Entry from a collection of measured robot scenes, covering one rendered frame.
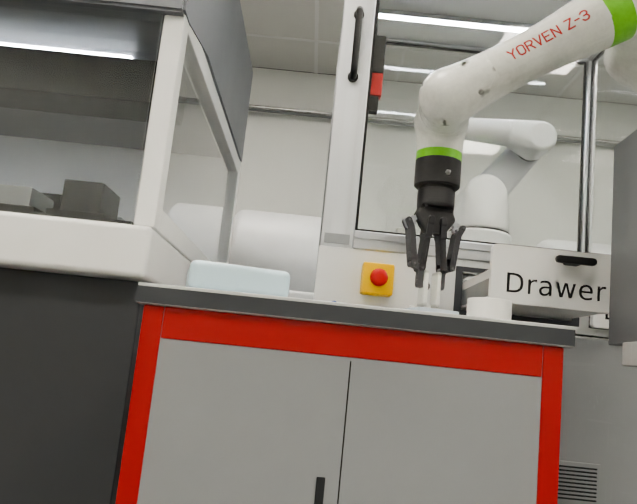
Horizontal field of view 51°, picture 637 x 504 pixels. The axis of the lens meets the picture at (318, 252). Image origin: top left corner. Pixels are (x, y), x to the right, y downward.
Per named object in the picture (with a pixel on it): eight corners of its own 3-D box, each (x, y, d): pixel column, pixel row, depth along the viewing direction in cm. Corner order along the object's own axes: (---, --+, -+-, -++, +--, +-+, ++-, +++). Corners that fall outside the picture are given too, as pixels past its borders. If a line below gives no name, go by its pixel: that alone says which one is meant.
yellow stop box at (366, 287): (393, 295, 150) (395, 263, 151) (361, 292, 150) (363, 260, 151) (390, 297, 155) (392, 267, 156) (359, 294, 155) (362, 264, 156)
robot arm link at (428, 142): (466, 109, 143) (414, 105, 144) (475, 84, 131) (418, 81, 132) (462, 172, 141) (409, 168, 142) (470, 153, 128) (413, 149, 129)
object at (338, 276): (752, 352, 154) (752, 289, 157) (312, 306, 154) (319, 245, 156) (583, 356, 248) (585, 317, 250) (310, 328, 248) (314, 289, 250)
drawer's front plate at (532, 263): (645, 317, 124) (646, 258, 126) (490, 301, 124) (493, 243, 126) (641, 317, 126) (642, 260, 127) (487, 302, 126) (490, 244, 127)
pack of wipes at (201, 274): (277, 304, 109) (280, 277, 109) (289, 300, 99) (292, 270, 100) (184, 293, 105) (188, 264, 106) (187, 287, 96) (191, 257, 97)
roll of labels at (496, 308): (465, 321, 104) (467, 295, 105) (466, 324, 111) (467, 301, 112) (512, 325, 103) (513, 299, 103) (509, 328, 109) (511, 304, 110)
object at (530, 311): (632, 308, 126) (633, 277, 127) (496, 295, 126) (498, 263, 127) (554, 321, 165) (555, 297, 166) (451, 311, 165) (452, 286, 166)
